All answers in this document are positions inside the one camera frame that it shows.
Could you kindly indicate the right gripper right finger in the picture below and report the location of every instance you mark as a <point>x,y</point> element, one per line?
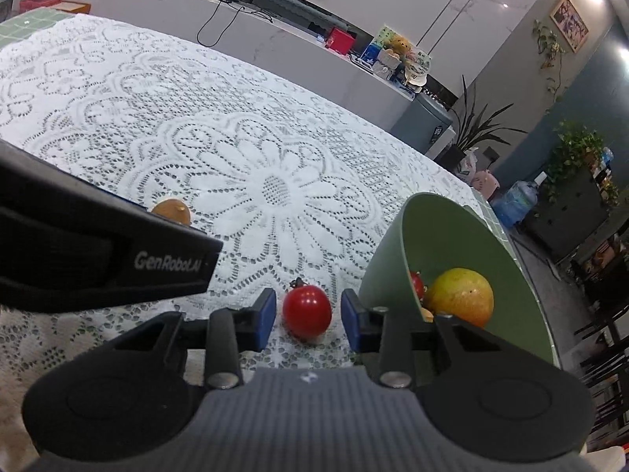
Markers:
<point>383,340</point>

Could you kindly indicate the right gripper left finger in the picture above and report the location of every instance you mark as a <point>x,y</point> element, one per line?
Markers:
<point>231,332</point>

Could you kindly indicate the orange tangerine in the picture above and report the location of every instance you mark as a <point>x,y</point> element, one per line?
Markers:
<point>427,315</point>

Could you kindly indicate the red cherry tomato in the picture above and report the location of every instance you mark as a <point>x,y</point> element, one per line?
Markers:
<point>417,284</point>
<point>306,310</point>

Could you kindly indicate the orange-green mango back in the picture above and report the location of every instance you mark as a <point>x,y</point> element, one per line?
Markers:
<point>464,293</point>

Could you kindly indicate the green colander bowl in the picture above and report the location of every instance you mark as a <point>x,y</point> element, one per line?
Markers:
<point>439,257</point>

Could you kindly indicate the brown longan back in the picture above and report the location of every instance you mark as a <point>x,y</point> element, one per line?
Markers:
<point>173,209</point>

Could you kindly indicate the white lace tablecloth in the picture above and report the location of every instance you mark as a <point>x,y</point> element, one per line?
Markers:
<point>292,184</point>

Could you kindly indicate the blue water jug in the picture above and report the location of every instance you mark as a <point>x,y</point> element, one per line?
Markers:
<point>514,205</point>

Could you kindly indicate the grey trash bin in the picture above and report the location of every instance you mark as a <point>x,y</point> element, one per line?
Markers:
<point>422,123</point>

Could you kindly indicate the potted plant by bin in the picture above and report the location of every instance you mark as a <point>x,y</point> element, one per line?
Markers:
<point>472,127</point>

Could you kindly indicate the dark cabinet with ivy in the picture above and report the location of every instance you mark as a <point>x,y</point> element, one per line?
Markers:
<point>578,194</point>

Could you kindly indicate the orange cardboard box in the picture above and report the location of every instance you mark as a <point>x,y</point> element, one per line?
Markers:
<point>72,7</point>

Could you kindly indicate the white tv console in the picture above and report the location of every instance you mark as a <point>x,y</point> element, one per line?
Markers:
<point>269,44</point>

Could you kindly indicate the plush toy gift pile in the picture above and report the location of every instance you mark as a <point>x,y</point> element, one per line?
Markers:
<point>393,57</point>

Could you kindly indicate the red box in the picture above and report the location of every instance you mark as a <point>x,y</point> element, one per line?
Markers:
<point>339,41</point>

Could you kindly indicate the framed wall picture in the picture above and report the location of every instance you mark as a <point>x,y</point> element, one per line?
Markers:
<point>570,24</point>

